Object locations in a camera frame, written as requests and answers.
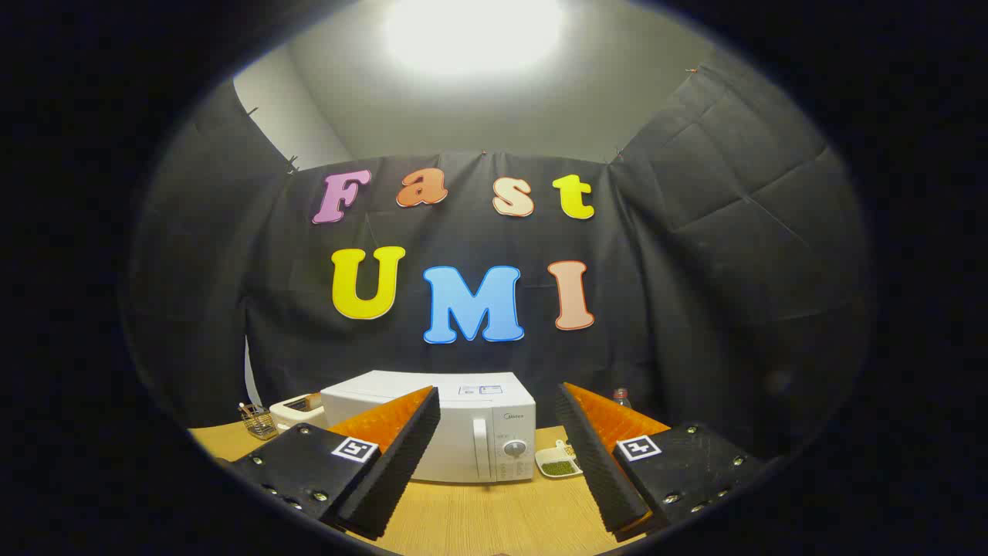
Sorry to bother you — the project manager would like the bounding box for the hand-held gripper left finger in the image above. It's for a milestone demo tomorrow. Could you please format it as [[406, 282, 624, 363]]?
[[228, 386, 442, 541]]

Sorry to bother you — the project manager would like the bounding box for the white toaster oven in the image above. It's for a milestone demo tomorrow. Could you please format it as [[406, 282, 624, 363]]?
[[320, 370, 537, 484]]

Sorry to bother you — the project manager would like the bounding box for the ceiling light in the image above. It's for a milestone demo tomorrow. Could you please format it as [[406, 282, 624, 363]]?
[[382, 0, 564, 78]]

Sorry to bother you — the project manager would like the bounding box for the white divided dish of beans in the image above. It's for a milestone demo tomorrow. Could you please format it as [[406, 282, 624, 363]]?
[[535, 439, 584, 480]]

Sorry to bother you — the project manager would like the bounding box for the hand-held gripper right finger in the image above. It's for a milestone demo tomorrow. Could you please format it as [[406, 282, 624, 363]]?
[[556, 382, 765, 537]]

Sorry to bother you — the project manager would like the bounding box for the wire mesh basket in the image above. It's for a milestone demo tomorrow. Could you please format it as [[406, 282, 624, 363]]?
[[238, 402, 279, 441]]

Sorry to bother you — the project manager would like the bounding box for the white bread toaster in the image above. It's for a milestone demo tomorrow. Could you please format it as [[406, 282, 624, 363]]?
[[269, 392, 329, 432]]

